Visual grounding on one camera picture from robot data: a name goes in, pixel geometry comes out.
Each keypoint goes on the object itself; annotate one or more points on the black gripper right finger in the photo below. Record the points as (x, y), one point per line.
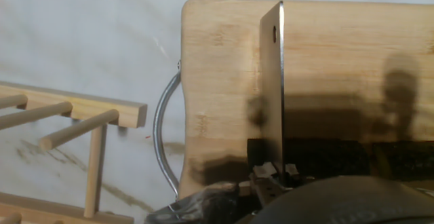
(291, 173)

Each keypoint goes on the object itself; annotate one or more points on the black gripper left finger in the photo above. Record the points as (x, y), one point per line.
(217, 203)

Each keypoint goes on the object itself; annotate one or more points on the short cucumber piece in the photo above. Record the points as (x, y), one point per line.
(325, 157)

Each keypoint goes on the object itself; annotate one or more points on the wooden peg knife rack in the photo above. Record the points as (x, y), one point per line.
(101, 110)

